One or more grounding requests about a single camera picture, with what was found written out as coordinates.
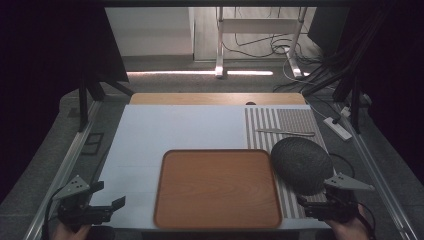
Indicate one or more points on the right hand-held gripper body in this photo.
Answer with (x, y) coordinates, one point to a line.
(336, 203)

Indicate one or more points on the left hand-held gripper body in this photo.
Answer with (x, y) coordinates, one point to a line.
(81, 211)

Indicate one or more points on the person's left hand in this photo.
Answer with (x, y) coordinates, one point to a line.
(70, 233)

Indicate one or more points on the person's right hand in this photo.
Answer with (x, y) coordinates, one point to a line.
(346, 230)

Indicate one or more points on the dark round woven placemat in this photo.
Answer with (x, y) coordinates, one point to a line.
(301, 165)

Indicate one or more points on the grey table knife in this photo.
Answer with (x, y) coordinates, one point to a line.
(286, 132)

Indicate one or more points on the white power strip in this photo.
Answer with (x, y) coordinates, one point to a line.
(337, 128)

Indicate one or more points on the brown wooden tray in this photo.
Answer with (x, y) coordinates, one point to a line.
(218, 190)

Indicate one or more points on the black metal stand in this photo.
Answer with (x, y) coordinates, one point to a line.
(83, 103)
(356, 100)

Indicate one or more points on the grey striped placemat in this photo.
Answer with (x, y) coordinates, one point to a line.
(266, 120)

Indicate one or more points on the white table sheet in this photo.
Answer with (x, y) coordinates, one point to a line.
(173, 130)

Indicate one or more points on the white cabinet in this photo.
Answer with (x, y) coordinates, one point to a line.
(150, 31)

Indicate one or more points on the black monitor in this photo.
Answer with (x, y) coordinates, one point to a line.
(328, 30)

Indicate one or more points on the aluminium rail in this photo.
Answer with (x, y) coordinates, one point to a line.
(376, 173)
(63, 170)

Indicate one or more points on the white metal stand frame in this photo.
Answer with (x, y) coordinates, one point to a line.
(258, 26)

